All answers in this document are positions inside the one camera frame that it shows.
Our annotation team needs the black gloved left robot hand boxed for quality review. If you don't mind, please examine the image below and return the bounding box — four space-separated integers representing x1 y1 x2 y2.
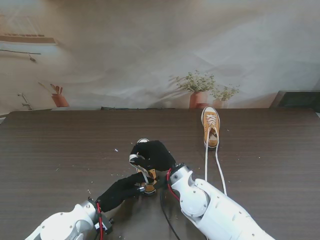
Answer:
96 172 151 213

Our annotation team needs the red right wrist cable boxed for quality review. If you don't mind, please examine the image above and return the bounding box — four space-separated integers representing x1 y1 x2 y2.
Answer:
166 168 181 202

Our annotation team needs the red wrist cable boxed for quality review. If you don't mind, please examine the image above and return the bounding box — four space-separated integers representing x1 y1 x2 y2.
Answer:
94 201 106 240
166 168 181 202

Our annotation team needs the black left wrist box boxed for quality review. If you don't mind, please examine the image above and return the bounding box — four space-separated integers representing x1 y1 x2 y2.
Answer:
98 216 115 236

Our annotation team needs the printed kitchen backdrop cloth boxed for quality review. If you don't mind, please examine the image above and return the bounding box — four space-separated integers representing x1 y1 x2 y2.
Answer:
0 0 320 112

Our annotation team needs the yellow canvas sneaker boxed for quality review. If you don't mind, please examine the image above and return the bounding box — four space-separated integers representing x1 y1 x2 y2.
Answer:
200 106 221 149
134 138 161 197

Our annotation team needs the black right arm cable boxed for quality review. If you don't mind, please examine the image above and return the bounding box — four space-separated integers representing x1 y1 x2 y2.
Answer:
159 184 181 240

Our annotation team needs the red left wrist cable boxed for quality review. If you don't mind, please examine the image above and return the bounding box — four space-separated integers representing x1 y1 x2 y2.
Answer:
94 201 106 240

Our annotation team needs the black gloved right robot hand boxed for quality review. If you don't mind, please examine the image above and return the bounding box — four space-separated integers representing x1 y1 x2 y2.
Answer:
129 139 177 176

